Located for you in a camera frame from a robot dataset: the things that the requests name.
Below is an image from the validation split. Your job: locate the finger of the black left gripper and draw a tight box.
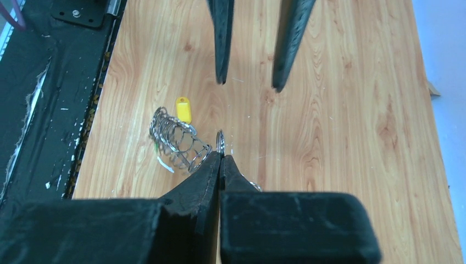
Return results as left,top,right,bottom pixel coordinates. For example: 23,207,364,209
207,0,235,85
272,0,315,93

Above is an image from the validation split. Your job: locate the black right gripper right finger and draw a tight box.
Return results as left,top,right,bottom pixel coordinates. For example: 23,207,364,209
220,155,382,263

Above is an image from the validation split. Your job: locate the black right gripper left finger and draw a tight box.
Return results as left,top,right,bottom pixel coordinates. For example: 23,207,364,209
1,152,221,263

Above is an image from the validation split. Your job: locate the key with yellow tag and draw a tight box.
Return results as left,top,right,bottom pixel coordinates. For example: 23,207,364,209
175,97,192,124

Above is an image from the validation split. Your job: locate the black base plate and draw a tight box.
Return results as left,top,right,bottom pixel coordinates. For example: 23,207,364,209
1,1,126,220

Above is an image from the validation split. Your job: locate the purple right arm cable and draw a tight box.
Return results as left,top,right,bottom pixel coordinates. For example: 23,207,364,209
0,0,27,31

